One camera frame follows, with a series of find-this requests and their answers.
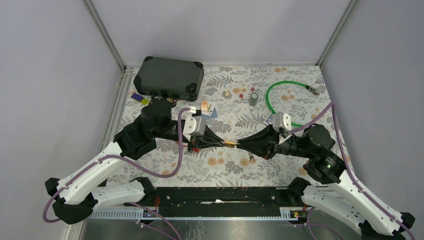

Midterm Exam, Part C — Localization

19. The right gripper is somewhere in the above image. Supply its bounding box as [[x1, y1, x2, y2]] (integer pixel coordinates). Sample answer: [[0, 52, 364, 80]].
[[235, 123, 313, 159]]

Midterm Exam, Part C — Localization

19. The red cable lock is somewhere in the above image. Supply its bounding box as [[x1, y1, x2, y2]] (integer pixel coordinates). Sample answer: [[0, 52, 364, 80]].
[[181, 141, 200, 153]]

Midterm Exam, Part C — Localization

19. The brass padlock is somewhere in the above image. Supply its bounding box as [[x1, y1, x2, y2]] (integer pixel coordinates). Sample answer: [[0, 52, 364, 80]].
[[224, 141, 237, 148]]

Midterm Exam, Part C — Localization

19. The green cable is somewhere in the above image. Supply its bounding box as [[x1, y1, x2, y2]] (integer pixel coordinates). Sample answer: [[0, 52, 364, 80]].
[[264, 80, 322, 128]]

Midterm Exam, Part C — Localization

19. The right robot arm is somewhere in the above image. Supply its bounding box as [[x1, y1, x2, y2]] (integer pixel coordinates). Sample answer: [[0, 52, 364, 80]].
[[235, 124, 415, 240]]

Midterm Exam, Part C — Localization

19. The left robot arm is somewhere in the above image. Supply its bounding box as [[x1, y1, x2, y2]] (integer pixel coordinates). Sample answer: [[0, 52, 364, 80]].
[[42, 98, 225, 225]]

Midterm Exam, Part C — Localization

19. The blue-backed playing card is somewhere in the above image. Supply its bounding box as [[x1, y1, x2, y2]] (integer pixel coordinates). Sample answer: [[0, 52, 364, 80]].
[[201, 108, 218, 121]]

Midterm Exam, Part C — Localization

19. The nine of spades card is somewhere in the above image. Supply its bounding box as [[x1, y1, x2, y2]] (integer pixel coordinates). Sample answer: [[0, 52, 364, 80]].
[[200, 100, 215, 116]]

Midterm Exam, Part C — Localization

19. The grey patterned cylinder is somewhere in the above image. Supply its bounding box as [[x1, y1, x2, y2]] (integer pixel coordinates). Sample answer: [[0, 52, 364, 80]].
[[248, 92, 259, 107]]

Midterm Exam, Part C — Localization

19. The yellow-green toy brick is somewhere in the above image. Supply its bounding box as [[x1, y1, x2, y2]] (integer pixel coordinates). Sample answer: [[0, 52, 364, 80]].
[[140, 98, 149, 106]]

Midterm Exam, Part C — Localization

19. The dark green carrying case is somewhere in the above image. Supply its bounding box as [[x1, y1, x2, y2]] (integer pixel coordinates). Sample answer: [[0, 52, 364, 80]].
[[133, 56, 205, 102]]

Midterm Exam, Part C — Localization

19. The blue toy brick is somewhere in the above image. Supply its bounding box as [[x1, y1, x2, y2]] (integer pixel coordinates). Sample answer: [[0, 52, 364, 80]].
[[130, 93, 144, 102]]

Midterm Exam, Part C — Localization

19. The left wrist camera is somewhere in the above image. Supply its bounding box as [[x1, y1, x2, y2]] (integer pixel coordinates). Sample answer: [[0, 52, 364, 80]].
[[182, 115, 206, 141]]

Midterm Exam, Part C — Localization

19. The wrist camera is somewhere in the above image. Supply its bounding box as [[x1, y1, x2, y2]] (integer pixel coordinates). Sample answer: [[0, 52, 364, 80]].
[[272, 112, 292, 134], [182, 115, 206, 141]]

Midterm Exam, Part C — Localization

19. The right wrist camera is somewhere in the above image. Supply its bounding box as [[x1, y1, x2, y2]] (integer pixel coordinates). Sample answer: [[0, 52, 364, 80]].
[[272, 112, 292, 134]]

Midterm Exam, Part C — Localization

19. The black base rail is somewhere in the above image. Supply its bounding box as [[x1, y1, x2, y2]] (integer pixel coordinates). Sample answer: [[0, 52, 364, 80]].
[[133, 177, 305, 218]]

